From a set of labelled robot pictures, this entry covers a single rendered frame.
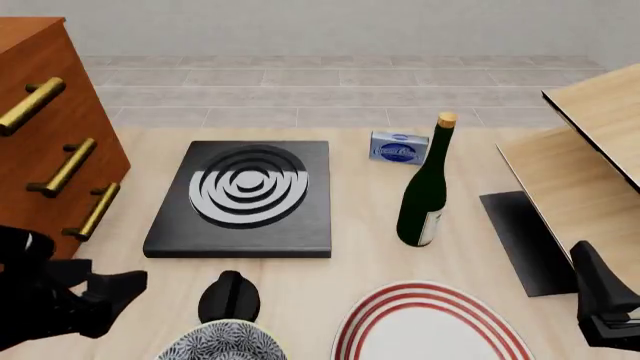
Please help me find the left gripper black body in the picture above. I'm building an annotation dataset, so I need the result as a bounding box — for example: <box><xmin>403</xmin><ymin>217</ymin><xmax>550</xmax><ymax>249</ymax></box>
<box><xmin>0</xmin><ymin>257</ymin><xmax>95</xmax><ymax>354</ymax></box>

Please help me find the dark green wine bottle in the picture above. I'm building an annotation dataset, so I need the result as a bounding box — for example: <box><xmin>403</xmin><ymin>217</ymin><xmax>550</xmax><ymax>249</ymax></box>
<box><xmin>396</xmin><ymin>111</ymin><xmax>461</xmax><ymax>249</ymax></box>

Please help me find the flat black stove plate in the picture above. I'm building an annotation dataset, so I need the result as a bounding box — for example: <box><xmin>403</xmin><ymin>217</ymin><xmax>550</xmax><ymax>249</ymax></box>
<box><xmin>142</xmin><ymin>140</ymin><xmax>334</xmax><ymax>261</ymax></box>

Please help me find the white plate with red rings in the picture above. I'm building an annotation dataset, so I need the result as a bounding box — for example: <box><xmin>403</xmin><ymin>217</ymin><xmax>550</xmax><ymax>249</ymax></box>
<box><xmin>330</xmin><ymin>280</ymin><xmax>535</xmax><ymax>360</ymax></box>

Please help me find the blue cream cheese box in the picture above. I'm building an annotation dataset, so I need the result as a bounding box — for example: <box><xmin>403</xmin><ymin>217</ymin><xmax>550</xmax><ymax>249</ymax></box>
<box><xmin>369</xmin><ymin>130</ymin><xmax>431</xmax><ymax>166</ymax></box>

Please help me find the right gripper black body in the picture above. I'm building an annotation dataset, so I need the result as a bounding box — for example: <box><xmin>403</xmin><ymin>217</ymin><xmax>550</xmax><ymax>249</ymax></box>
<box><xmin>576</xmin><ymin>309</ymin><xmax>640</xmax><ymax>349</ymax></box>

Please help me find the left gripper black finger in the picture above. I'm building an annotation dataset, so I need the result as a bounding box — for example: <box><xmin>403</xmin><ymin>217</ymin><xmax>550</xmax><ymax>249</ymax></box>
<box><xmin>79</xmin><ymin>270</ymin><xmax>149</xmax><ymax>338</ymax></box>

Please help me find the pale wooden rack, black base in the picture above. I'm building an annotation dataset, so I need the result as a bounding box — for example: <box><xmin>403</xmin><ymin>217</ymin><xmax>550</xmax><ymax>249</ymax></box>
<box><xmin>478</xmin><ymin>63</ymin><xmax>640</xmax><ymax>298</ymax></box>

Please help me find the wooden cabinet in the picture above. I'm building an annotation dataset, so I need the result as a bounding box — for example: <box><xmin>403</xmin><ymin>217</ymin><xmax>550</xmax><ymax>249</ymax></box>
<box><xmin>0</xmin><ymin>15</ymin><xmax>132</xmax><ymax>260</ymax></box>

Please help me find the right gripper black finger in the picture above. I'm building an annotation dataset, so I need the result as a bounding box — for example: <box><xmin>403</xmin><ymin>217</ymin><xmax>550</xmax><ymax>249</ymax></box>
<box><xmin>570</xmin><ymin>240</ymin><xmax>633</xmax><ymax>318</ymax></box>

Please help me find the black-and-white patterned bowl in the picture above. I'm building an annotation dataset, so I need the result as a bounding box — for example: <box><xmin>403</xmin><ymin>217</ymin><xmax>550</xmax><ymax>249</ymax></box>
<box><xmin>154</xmin><ymin>318</ymin><xmax>289</xmax><ymax>360</ymax></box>

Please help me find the long brass drawer handle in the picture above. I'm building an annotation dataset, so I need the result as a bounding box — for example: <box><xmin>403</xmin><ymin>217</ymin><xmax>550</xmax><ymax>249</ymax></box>
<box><xmin>0</xmin><ymin>76</ymin><xmax>67</xmax><ymax>138</ymax></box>
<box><xmin>61</xmin><ymin>182</ymin><xmax>122</xmax><ymax>243</ymax></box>
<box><xmin>26</xmin><ymin>137</ymin><xmax>98</xmax><ymax>199</ymax></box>

